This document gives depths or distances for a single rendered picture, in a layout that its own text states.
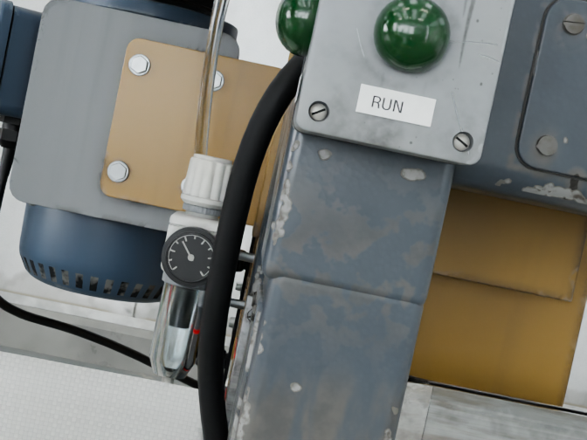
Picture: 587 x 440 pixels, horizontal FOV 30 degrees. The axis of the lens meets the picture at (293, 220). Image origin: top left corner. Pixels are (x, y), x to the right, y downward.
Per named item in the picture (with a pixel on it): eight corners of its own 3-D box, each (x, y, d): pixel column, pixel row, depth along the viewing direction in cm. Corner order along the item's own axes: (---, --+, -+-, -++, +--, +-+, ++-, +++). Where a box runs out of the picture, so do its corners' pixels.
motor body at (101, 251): (-7, 281, 89) (51, -23, 88) (31, 263, 104) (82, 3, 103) (177, 319, 90) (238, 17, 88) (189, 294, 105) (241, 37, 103)
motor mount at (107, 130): (1, 199, 84) (42, -9, 84) (20, 195, 91) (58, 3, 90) (359, 272, 86) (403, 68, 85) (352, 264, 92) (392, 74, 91)
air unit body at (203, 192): (131, 397, 68) (181, 150, 67) (140, 381, 72) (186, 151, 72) (203, 411, 68) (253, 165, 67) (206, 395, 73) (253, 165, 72)
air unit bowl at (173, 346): (142, 376, 69) (162, 281, 69) (148, 367, 72) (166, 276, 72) (189, 385, 69) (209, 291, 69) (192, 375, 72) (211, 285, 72)
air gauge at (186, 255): (155, 280, 67) (167, 222, 67) (157, 278, 69) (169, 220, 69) (214, 292, 67) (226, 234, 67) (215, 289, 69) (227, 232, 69)
